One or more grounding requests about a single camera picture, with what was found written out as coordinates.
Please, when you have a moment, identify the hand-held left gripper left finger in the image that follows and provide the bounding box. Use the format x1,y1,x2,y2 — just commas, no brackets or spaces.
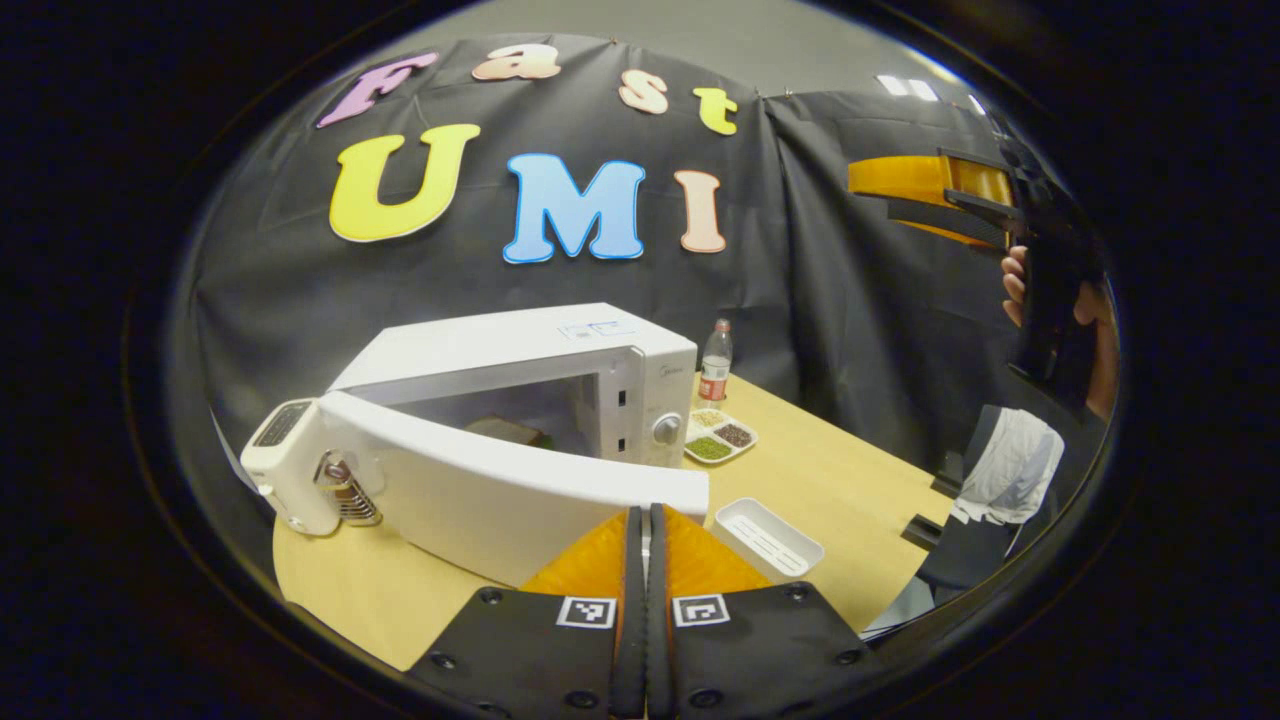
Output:
403,504,649,720

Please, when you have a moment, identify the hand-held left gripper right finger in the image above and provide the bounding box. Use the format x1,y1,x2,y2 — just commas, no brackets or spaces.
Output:
648,503,888,720

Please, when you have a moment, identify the sandwich with lettuce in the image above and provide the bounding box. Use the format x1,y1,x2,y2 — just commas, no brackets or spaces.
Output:
463,414,553,451

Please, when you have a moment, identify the white microwave oven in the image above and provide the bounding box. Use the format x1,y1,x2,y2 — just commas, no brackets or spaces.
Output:
313,302,712,589

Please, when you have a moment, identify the small ceiling light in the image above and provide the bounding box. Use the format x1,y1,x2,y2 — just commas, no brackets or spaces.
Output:
876,73,943,104

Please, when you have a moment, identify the black backdrop cloth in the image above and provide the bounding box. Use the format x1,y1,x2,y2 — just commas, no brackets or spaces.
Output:
165,35,1111,601

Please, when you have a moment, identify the white rectangular tray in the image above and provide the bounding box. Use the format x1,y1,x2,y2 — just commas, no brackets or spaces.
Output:
711,497,827,585

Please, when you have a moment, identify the white divided dish of beans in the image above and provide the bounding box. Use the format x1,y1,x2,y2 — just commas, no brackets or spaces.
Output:
683,406,759,467

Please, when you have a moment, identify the clear water bottle red label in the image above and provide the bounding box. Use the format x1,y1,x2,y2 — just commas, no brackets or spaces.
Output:
697,318,735,404

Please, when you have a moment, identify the black chair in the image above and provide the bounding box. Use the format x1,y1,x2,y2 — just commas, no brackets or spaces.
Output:
865,405,1067,641

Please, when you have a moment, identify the white toaster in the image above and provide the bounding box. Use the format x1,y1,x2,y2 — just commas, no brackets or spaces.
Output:
239,397,343,538

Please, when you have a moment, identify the metal wire rack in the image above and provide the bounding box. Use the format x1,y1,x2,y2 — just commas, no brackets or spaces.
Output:
314,449,384,529

